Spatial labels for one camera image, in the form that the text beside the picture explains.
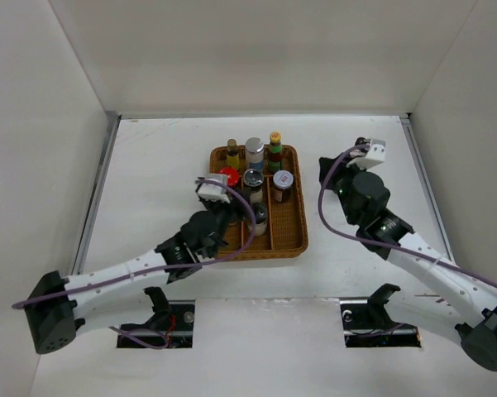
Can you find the small white red lid jar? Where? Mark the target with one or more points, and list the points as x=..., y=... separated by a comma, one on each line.
x=283, y=182

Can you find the red lid chili sauce jar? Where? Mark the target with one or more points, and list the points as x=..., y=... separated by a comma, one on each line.
x=233, y=176

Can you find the silver lid blue label jar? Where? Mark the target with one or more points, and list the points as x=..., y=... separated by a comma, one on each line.
x=255, y=153

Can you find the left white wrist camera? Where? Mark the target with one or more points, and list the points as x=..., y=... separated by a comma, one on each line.
x=211, y=189

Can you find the black cap soy sauce bottle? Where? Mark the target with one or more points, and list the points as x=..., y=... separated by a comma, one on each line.
x=361, y=147

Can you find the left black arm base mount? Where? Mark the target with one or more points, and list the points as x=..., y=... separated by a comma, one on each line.
x=169, y=324

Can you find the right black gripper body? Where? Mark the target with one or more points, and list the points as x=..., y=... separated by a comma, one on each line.
x=341, y=179

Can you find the black lid shaker jar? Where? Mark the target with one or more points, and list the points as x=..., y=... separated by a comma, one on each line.
x=262, y=217

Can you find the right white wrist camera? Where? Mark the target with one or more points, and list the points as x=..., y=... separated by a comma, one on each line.
x=375, y=156

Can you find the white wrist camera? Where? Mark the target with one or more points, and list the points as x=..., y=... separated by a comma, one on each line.
x=211, y=189
x=375, y=156

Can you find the steel top glass grinder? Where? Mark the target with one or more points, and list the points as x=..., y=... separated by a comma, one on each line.
x=253, y=181

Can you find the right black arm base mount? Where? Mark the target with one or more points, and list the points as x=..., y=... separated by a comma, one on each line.
x=366, y=323

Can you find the brown wicker divided basket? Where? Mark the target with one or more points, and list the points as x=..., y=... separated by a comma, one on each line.
x=286, y=235

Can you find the yellow cap green label bottle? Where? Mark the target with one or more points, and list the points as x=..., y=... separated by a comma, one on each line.
x=275, y=153

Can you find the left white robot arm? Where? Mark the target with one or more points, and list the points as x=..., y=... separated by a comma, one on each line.
x=128, y=298

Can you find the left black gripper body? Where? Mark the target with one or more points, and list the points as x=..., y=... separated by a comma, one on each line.
x=225, y=212

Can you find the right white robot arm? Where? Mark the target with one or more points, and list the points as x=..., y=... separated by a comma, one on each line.
x=463, y=306

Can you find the cork top yellow label bottle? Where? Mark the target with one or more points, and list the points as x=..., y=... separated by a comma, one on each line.
x=233, y=160

